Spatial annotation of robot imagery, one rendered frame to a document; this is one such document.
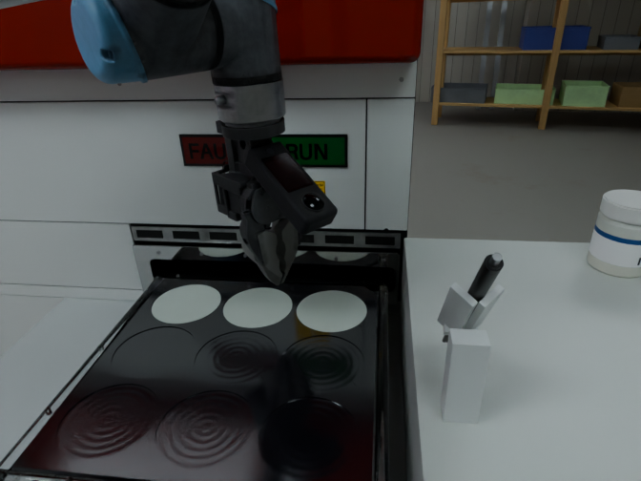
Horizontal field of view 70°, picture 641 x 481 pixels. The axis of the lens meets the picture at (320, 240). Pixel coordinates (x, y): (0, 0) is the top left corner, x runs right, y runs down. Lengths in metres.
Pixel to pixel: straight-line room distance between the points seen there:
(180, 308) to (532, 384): 0.47
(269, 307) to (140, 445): 0.25
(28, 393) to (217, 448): 0.35
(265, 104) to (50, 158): 0.44
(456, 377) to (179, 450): 0.28
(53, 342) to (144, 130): 0.37
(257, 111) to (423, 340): 0.30
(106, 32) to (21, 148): 0.47
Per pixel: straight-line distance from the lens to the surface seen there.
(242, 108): 0.50
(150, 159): 0.76
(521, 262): 0.68
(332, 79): 0.65
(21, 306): 1.05
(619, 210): 0.66
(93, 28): 0.43
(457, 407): 0.42
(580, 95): 5.76
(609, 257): 0.69
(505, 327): 0.55
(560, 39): 5.63
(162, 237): 0.80
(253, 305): 0.68
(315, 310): 0.66
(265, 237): 0.55
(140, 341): 0.66
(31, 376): 0.81
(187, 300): 0.72
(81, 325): 0.88
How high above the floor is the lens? 1.28
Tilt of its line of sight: 27 degrees down
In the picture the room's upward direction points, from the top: 2 degrees counter-clockwise
